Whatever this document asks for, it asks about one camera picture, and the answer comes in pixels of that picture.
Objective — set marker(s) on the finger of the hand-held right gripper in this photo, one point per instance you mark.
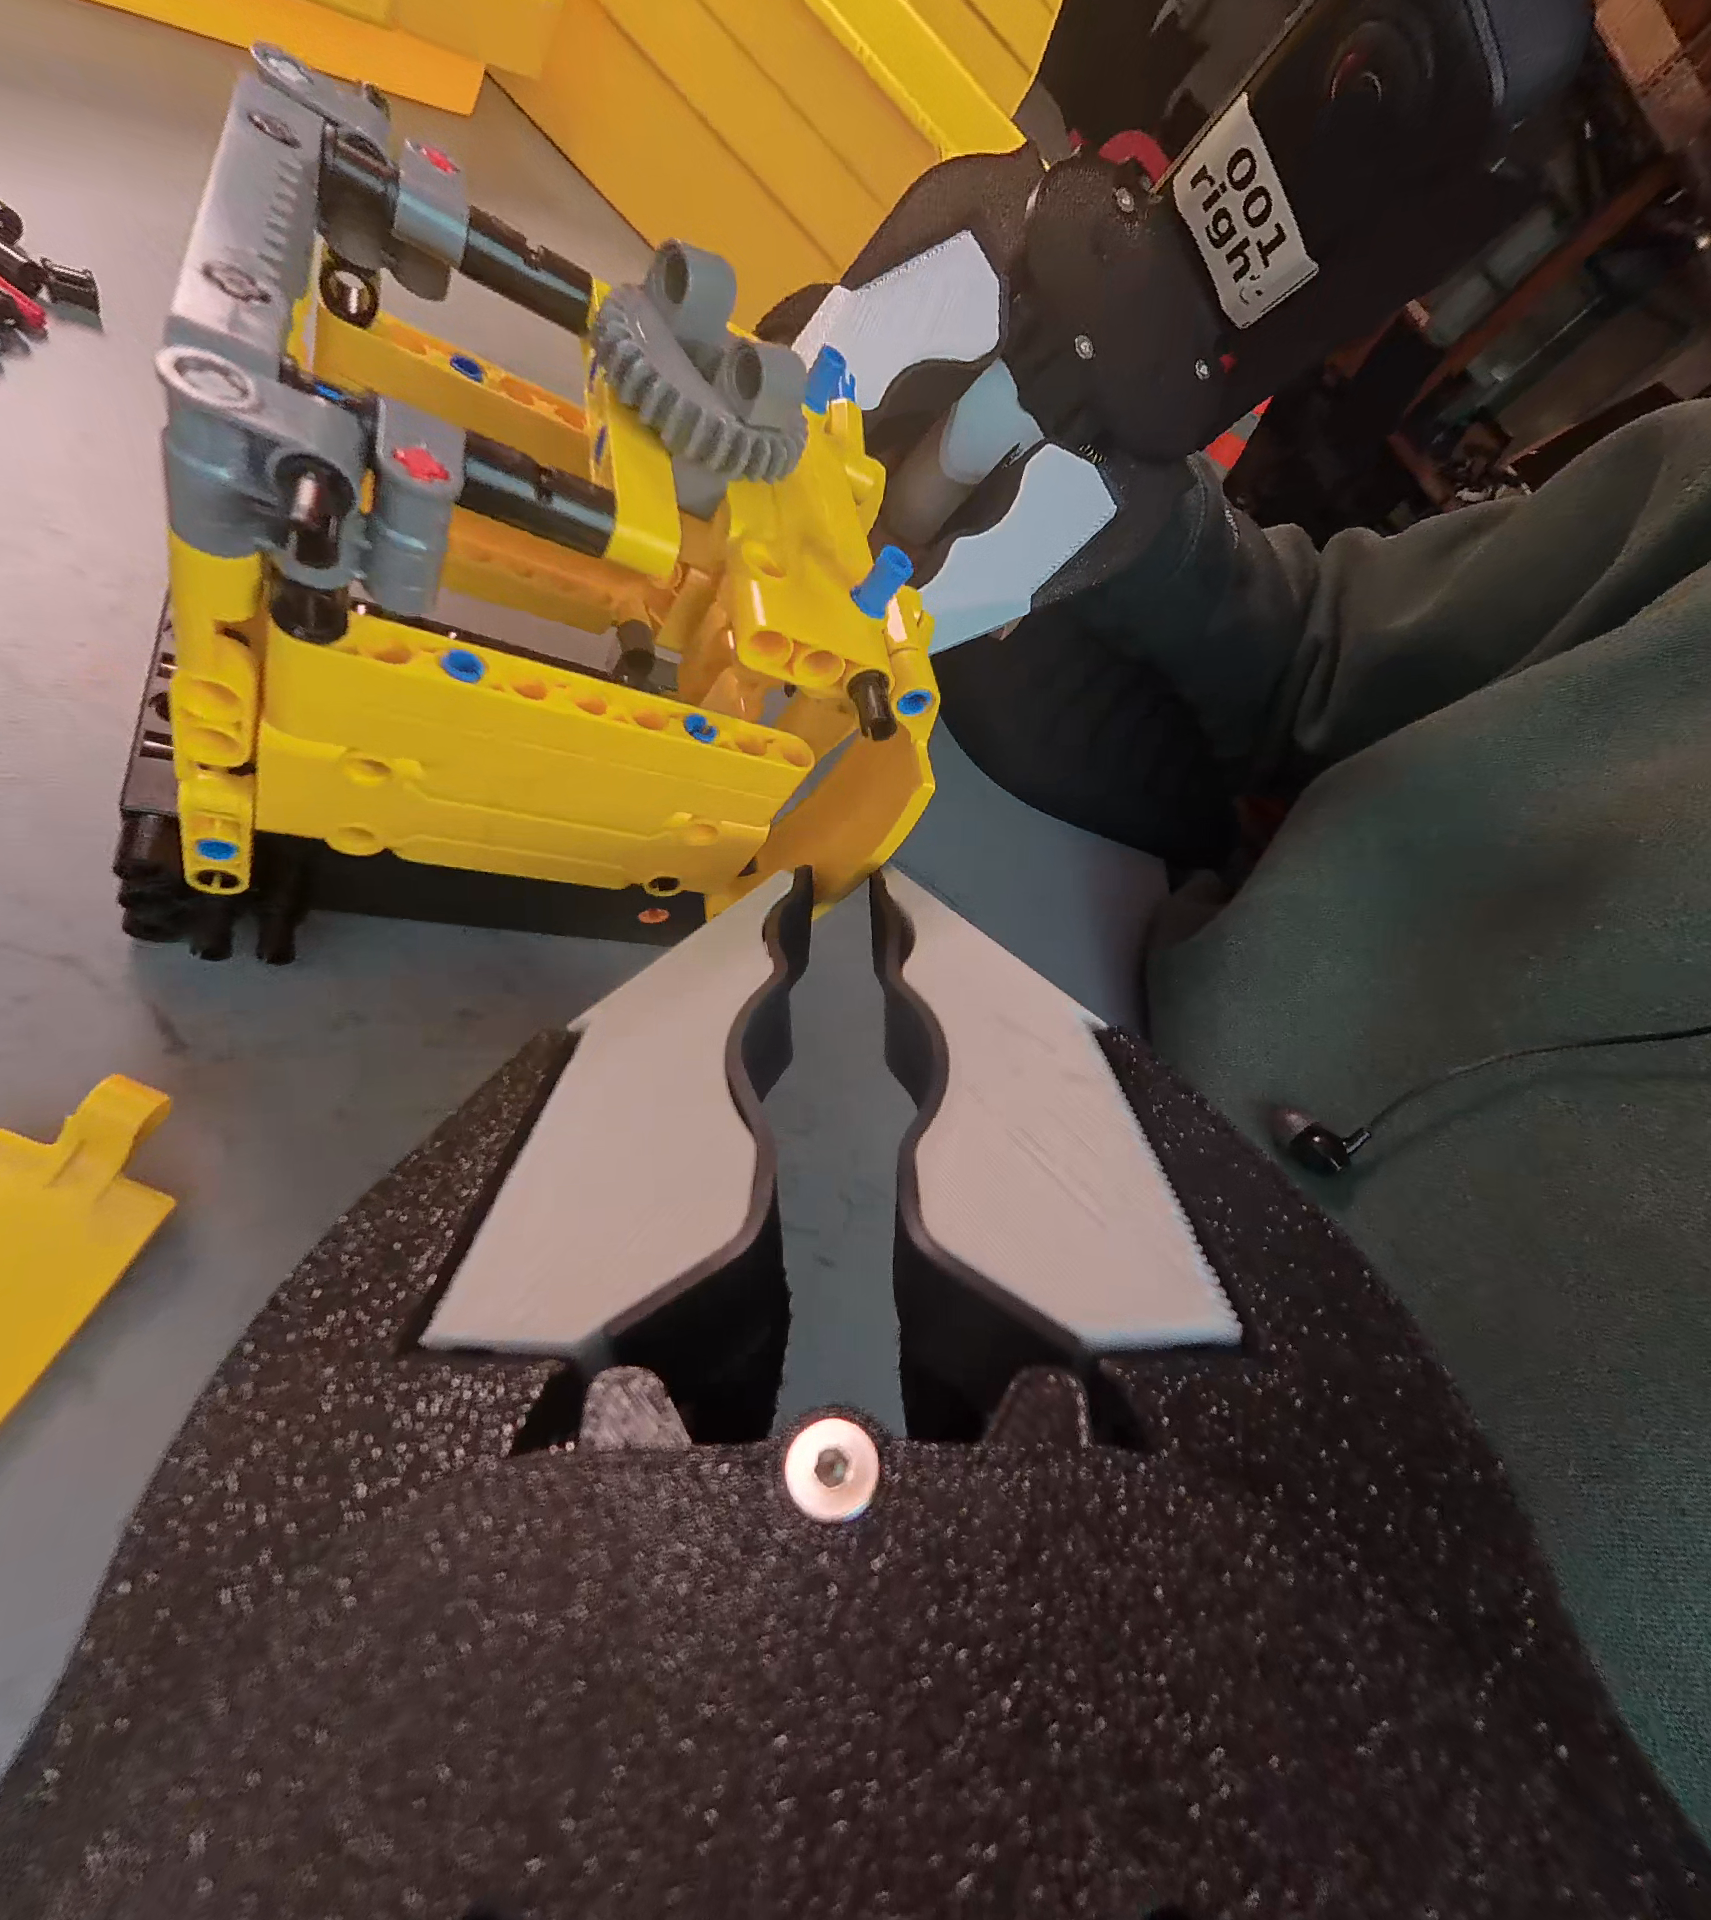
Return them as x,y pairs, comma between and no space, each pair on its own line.
1020,539
917,309

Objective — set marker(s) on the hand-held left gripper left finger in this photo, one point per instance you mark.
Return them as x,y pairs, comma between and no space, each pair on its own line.
599,1186

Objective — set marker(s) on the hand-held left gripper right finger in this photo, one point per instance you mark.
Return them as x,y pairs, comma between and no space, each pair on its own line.
1065,1186

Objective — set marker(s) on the yellow lego robot model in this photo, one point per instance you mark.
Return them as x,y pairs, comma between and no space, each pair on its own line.
493,752

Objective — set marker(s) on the person's right forearm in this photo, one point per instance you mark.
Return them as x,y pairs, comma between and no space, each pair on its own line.
1395,632

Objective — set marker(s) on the green printed sweatshirt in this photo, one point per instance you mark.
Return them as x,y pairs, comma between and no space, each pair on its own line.
1544,1198

